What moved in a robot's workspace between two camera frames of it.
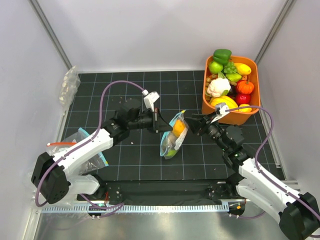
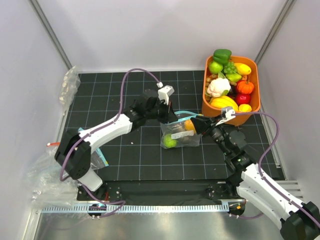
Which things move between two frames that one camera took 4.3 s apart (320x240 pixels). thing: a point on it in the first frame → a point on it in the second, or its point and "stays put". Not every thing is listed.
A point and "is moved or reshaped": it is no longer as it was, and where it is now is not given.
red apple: x=245 y=98 stays put
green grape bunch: x=230 y=68 stays put
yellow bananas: x=230 y=104 stays put
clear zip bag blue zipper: x=171 y=140 is moved or reshaped
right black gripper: x=195 y=124 stays put
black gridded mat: x=135 y=155 stays put
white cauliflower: x=218 y=87 stays put
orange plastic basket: x=234 y=117 stays put
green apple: x=215 y=67 stays put
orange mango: x=178 y=125 is moved or reshaped
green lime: x=171 y=152 → x=168 y=142
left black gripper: x=162 y=125 → x=169 y=116
